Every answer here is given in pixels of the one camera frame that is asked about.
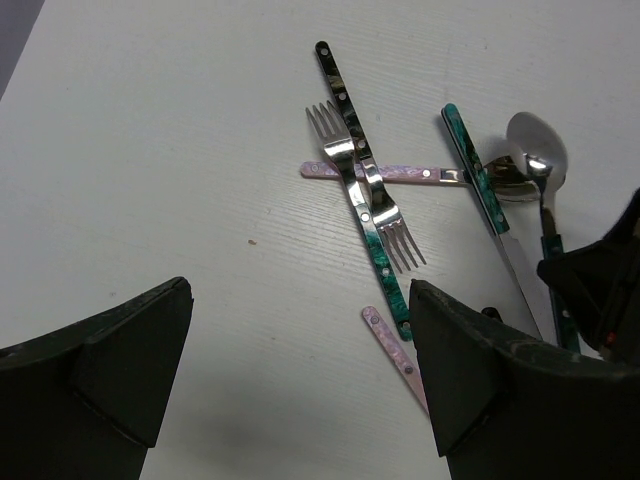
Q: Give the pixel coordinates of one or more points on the black handled fork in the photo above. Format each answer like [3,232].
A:
[387,217]

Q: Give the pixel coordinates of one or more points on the teal handled fork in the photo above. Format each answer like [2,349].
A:
[339,149]

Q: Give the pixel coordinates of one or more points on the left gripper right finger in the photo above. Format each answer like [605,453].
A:
[505,405]

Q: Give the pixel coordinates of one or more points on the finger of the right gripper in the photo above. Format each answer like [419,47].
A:
[591,282]

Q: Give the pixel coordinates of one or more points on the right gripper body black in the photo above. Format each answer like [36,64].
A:
[626,231]

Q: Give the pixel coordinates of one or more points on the teal handled spoon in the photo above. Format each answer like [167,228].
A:
[541,156]

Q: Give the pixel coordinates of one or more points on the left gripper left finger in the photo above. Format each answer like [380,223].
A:
[87,401]

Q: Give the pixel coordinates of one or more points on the teal handled knife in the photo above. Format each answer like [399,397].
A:
[537,321]

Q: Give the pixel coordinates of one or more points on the pink handled spoon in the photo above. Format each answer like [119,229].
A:
[507,182]

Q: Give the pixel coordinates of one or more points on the pink handled fork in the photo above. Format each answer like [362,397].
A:
[396,353]

